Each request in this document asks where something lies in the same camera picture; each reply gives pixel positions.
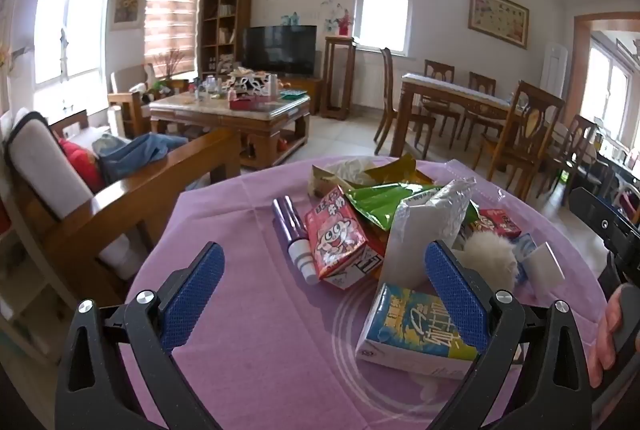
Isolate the wooden dining chair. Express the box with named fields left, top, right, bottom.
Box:
left=457, top=71, right=498, bottom=136
left=422, top=59, right=463, bottom=146
left=542, top=114, right=603, bottom=207
left=472, top=80, right=567, bottom=202
left=374, top=47, right=437, bottom=157

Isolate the large bright window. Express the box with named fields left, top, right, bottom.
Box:
left=32, top=0, right=113, bottom=108

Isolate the clear plastic bag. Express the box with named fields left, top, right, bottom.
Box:
left=435, top=160, right=506, bottom=206

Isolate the large red milk carton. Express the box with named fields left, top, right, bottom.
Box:
left=304, top=186, right=386, bottom=291

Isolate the wooden bookshelf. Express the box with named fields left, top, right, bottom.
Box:
left=200, top=0, right=253, bottom=76

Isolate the window with striped blind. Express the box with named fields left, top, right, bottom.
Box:
left=144, top=0, right=203, bottom=81

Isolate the white standing air conditioner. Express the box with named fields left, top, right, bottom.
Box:
left=541, top=41, right=570, bottom=97

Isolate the wooden armchair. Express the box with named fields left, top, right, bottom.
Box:
left=107, top=64, right=166, bottom=138

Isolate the small red carton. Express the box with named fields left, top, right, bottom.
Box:
left=470, top=207, right=523, bottom=241

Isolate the white small box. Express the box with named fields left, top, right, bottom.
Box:
left=522, top=242, right=568, bottom=298

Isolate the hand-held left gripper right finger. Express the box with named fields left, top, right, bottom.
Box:
left=424, top=239, right=594, bottom=430

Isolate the vase with bare branches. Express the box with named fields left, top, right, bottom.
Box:
left=160, top=50, right=186, bottom=80

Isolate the black television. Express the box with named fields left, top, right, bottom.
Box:
left=242, top=25, right=318, bottom=78

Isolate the silver foil bag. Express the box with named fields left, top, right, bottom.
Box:
left=385, top=177, right=478, bottom=288

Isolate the red pillow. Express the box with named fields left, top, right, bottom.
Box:
left=59, top=137, right=106, bottom=193

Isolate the sunroom window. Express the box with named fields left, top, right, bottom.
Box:
left=582, top=37, right=636, bottom=131

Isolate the blue clothing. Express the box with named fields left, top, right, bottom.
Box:
left=95, top=132, right=190, bottom=183

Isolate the framed floral clock picture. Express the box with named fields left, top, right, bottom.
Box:
left=468, top=0, right=530, bottom=50

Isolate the olive green wrapper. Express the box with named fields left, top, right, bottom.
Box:
left=362, top=156, right=436, bottom=191

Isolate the grey white back cushion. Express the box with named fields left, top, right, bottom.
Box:
left=6, top=111, right=96, bottom=218

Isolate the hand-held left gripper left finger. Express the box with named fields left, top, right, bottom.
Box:
left=54, top=241, right=226, bottom=430

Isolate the blue white packet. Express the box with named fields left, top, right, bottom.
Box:
left=510, top=232, right=538, bottom=286

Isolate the purple tube white cap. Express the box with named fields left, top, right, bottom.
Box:
left=271, top=196, right=321, bottom=285

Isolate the wooden plant stand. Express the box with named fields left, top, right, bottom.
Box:
left=320, top=36, right=357, bottom=120

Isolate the small white window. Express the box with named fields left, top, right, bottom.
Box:
left=357, top=0, right=417, bottom=57

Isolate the green snack wrapper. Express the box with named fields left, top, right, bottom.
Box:
left=345, top=182, right=443, bottom=233

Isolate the framed sunflower picture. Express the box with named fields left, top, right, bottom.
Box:
left=111, top=0, right=143, bottom=30

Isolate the wooden dining table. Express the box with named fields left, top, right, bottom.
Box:
left=390, top=72, right=526, bottom=161

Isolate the person's right hand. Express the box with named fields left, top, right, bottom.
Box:
left=588, top=284, right=640, bottom=388

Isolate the wooden television cabinet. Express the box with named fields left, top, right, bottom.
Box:
left=280, top=75, right=325, bottom=115

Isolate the wooden coffee table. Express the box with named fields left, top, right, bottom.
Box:
left=149, top=91, right=312, bottom=170

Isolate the purple tablecloth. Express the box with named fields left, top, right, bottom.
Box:
left=117, top=155, right=621, bottom=430

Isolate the white fluffy ball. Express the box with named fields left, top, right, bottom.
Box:
left=457, top=232, right=521, bottom=291

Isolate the wooden sofa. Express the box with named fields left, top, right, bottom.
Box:
left=2, top=109, right=242, bottom=311

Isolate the red box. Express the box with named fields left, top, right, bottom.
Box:
left=235, top=96, right=273, bottom=111

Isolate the blue yellow milk carton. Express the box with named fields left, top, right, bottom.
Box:
left=355, top=282, right=483, bottom=381

